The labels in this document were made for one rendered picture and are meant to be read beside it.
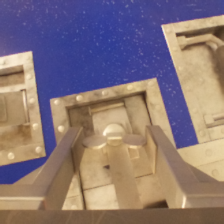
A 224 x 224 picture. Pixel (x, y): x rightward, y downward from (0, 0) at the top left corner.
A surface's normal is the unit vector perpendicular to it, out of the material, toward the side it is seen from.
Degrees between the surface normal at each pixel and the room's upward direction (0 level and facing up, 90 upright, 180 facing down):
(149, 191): 90
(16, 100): 109
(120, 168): 90
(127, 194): 90
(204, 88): 90
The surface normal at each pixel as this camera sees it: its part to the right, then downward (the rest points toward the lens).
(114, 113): -0.03, -0.42
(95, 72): 0.02, -0.19
